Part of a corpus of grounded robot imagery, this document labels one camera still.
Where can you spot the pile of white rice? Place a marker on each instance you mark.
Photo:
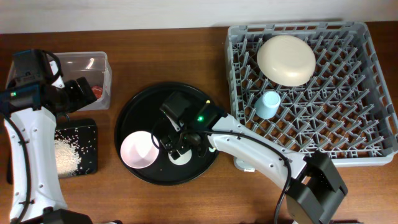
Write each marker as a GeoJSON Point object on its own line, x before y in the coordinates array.
{"type": "Point", "coordinates": [66, 155]}

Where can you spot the light blue cup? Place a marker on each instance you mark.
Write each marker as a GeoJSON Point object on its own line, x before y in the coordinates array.
{"type": "Point", "coordinates": [267, 105]}

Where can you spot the round black tray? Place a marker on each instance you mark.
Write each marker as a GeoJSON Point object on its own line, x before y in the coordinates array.
{"type": "Point", "coordinates": [142, 113]}

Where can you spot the small pink bowl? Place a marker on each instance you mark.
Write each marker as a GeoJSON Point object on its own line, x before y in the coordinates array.
{"type": "Point", "coordinates": [139, 150]}

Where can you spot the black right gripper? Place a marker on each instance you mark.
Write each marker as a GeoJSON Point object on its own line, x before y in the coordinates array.
{"type": "Point", "coordinates": [175, 139]}

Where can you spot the clear plastic waste bin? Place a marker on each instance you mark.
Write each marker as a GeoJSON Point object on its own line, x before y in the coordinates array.
{"type": "Point", "coordinates": [90, 71]}

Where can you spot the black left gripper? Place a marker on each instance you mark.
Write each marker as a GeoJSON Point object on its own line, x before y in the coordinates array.
{"type": "Point", "coordinates": [81, 99]}

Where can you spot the rectangular black tray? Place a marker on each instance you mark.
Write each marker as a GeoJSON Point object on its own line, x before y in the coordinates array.
{"type": "Point", "coordinates": [84, 137]}

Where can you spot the white cup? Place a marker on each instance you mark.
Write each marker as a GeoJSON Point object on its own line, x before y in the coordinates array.
{"type": "Point", "coordinates": [182, 159]}

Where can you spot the large cream bowl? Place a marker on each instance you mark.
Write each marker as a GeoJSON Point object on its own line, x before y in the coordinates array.
{"type": "Point", "coordinates": [286, 60]}

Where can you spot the grey dishwasher rack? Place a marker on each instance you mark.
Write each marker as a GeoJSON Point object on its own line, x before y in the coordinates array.
{"type": "Point", "coordinates": [344, 109]}

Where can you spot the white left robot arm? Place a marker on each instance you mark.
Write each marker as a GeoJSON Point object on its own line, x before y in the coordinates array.
{"type": "Point", "coordinates": [37, 194]}

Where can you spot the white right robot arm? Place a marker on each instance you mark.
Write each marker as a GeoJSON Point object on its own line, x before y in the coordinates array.
{"type": "Point", "coordinates": [311, 185]}

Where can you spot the red snack wrapper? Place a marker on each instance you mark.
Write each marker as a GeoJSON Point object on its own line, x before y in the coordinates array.
{"type": "Point", "coordinates": [98, 91]}

